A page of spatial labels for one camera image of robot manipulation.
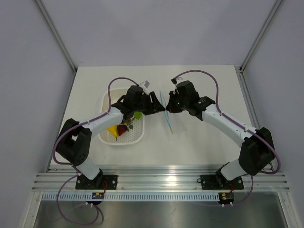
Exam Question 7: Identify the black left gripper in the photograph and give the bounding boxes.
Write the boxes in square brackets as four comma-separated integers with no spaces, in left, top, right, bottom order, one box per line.
[133,92,165,116]

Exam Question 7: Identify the clear teal-zipper zip bag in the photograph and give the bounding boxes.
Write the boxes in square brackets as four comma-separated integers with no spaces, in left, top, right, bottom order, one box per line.
[159,91,173,134]

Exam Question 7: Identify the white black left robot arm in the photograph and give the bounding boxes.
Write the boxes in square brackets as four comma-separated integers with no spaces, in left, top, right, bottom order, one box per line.
[54,85,165,190]

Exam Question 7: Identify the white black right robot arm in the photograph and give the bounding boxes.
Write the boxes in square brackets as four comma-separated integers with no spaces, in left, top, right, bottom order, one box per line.
[166,81,275,189]

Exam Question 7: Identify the green toy pepper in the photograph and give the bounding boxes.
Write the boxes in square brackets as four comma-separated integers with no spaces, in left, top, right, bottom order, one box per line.
[133,112,143,120]

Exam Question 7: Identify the red cherry tomatoes sprig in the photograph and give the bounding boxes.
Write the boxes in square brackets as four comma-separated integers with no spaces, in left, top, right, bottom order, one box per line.
[123,117,135,130]

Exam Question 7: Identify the white perforated plastic basket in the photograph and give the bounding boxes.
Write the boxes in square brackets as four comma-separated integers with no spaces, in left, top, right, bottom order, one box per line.
[98,87,145,146]

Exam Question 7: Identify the dark red toy fruit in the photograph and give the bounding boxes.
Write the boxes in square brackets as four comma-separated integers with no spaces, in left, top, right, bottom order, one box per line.
[117,124,129,136]

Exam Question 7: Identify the yellow toy pear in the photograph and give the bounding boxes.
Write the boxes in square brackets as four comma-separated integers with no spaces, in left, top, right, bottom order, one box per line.
[107,125,119,140]

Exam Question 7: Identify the right small circuit board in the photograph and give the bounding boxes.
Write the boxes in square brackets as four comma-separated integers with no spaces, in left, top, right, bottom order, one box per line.
[218,192,235,207]

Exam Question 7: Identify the small circuit board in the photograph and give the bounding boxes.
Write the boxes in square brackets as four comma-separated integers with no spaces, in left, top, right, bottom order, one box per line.
[218,192,235,207]
[92,192,105,200]

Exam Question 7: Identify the left small circuit board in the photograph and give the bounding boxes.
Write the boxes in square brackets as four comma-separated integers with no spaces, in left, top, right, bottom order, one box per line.
[92,192,105,200]

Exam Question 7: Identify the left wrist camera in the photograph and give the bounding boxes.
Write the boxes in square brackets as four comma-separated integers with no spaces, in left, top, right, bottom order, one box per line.
[140,80,150,89]

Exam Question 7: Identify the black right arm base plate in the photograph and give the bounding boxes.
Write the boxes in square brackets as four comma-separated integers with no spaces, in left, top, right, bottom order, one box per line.
[197,174,244,190]

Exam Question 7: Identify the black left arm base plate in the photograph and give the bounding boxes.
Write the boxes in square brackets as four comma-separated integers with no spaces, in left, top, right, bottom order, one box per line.
[75,174,118,190]

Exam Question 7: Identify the aluminium mounting rail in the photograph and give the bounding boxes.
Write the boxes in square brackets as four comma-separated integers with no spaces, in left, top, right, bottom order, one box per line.
[32,165,290,192]

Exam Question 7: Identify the right aluminium frame post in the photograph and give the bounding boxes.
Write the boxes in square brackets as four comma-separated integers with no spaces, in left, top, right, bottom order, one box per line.
[239,0,284,74]

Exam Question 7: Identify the aluminium frame post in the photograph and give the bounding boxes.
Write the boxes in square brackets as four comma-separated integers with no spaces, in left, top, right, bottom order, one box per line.
[239,0,284,74]
[33,0,77,75]

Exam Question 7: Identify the white slotted cable duct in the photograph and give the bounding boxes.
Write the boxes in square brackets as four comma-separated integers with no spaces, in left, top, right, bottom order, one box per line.
[42,192,219,202]

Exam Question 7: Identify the left aluminium frame post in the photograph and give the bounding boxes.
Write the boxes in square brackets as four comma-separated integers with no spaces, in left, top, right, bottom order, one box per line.
[33,0,77,75]

